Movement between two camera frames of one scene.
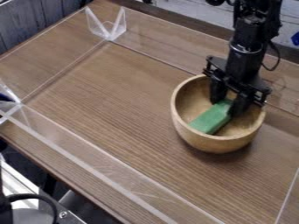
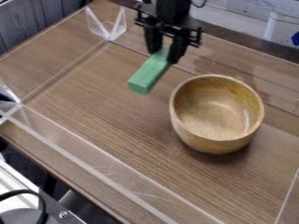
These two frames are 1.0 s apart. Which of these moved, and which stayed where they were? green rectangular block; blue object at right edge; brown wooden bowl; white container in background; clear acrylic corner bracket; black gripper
Moved: green rectangular block; black gripper
Stayed: blue object at right edge; white container in background; brown wooden bowl; clear acrylic corner bracket
